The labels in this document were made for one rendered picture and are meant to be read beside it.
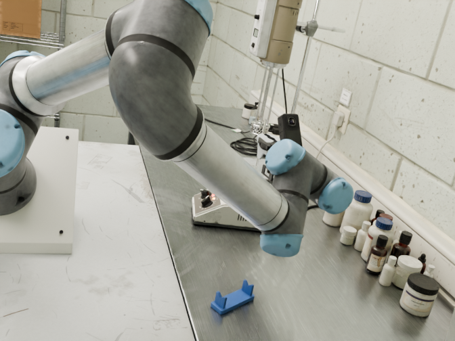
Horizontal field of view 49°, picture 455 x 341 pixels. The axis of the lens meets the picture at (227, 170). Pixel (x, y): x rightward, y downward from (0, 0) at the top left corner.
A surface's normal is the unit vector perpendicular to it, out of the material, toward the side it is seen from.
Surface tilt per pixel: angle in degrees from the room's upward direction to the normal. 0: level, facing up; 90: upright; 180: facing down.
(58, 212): 45
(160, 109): 86
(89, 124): 90
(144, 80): 77
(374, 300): 0
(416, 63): 90
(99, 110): 90
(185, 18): 55
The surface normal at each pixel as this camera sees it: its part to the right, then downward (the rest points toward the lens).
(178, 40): 0.58, -0.26
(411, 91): -0.95, -0.07
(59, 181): 0.31, -0.38
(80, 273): 0.18, -0.92
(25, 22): 0.36, 0.38
